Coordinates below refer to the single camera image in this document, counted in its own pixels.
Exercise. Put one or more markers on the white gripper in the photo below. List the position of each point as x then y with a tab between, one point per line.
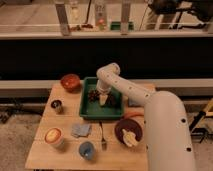
104	88

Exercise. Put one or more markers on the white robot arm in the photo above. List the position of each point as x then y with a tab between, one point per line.
167	135

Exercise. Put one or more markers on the small metal cup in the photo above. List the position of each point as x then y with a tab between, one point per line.
56	105

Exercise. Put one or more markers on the blue cup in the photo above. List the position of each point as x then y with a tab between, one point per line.
87	150

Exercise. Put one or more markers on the white cup orange inside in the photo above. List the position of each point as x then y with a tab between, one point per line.
54	137

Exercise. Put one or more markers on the dark grape bunch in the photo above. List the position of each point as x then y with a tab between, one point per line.
93	95

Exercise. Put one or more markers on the green plastic tray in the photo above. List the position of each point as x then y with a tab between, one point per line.
112	110

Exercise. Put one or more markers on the orange carrot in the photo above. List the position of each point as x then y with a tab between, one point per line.
132	114

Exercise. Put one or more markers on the orange bowl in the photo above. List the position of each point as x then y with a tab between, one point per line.
70	82

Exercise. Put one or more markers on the dark red plate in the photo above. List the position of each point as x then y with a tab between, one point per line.
129	125

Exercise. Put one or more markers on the grey-blue folded cloth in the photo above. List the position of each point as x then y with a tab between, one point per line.
80	130

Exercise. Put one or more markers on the metal fork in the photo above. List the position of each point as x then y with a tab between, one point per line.
103	141

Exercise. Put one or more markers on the banana on plate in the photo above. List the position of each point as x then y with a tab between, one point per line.
129	138

